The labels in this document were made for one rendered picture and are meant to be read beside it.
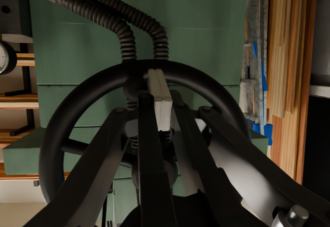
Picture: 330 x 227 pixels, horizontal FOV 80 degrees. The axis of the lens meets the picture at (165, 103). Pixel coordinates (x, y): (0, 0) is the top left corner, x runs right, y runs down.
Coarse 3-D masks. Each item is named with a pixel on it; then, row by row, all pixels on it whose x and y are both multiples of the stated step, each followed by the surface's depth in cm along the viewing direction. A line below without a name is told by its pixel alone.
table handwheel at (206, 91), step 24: (120, 72) 23; (144, 72) 24; (168, 72) 24; (192, 72) 25; (72, 96) 23; (96, 96) 24; (216, 96) 26; (72, 120) 24; (240, 120) 27; (48, 144) 23; (72, 144) 25; (168, 144) 27; (48, 168) 24; (168, 168) 25; (48, 192) 24
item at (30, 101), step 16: (16, 64) 231; (32, 64) 232; (0, 96) 236; (16, 96) 238; (32, 96) 240; (32, 112) 283; (32, 128) 283; (0, 144) 236; (0, 176) 247; (16, 176) 248; (32, 176) 248; (64, 176) 249
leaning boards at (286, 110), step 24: (288, 0) 147; (312, 0) 144; (288, 24) 150; (312, 24) 145; (288, 48) 154; (312, 48) 148; (288, 72) 155; (288, 96) 156; (288, 120) 171; (288, 144) 173; (288, 168) 175
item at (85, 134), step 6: (96, 126) 43; (72, 132) 42; (78, 132) 42; (84, 132) 42; (90, 132) 43; (96, 132) 43; (72, 138) 42; (78, 138) 42; (84, 138) 43; (90, 138) 43
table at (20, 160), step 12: (36, 132) 51; (252, 132) 54; (12, 144) 43; (24, 144) 43; (36, 144) 43; (264, 144) 49; (12, 156) 41; (24, 156) 41; (36, 156) 42; (72, 156) 43; (12, 168) 41; (24, 168) 42; (36, 168) 42; (72, 168) 43; (120, 168) 35
